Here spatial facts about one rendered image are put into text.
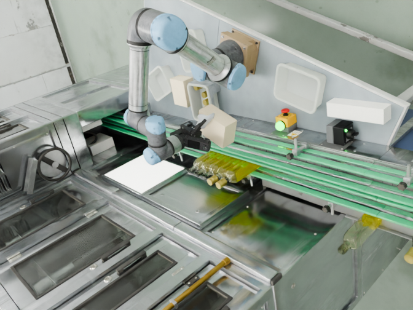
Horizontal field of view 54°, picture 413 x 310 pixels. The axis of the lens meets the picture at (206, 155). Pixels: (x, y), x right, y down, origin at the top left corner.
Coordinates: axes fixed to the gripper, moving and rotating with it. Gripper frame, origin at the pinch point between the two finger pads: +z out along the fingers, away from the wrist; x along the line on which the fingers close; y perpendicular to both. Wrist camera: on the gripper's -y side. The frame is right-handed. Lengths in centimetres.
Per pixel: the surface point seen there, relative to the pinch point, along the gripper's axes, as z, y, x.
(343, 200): 16, -60, 10
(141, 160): 3, 61, 64
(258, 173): 15.8, -17.6, 25.2
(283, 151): 15.1, -28.2, 3.3
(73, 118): -18, 102, 46
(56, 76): 83, 351, 169
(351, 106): 30, -44, -23
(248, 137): 19.3, -5.6, 12.0
